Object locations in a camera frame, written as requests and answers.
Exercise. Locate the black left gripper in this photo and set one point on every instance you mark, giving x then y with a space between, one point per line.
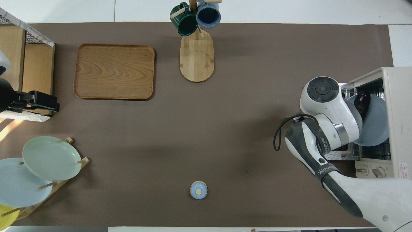
6 95

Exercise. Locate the dark purple eggplant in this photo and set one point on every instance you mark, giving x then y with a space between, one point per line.
362 103

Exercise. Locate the light blue plate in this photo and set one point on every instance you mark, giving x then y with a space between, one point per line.
375 125

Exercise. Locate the cream toaster oven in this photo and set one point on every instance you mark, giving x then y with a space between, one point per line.
399 112

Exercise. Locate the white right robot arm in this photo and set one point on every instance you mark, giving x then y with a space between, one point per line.
322 93

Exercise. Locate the wooden step shelf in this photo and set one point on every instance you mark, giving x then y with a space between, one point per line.
35 67

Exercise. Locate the pale green plate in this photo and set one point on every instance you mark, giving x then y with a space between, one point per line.
51 158

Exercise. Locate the wooden plate rack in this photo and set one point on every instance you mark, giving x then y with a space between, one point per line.
82 161

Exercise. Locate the wooden serving tray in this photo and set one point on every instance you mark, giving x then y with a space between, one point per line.
114 71

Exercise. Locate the pale blue racked plate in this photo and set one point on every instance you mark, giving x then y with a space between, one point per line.
19 187

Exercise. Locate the yellow plate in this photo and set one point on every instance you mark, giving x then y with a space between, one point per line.
6 216

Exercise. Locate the brown table mat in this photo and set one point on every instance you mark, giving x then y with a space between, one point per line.
193 129

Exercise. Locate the wooden mug tree stand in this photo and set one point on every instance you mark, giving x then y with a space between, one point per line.
197 58

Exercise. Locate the dark green mug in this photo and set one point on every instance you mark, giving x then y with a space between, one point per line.
185 24

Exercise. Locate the small blue white bowl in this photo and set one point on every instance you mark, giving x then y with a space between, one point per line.
198 190

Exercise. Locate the blue enamel mug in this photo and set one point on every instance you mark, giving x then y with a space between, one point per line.
208 16

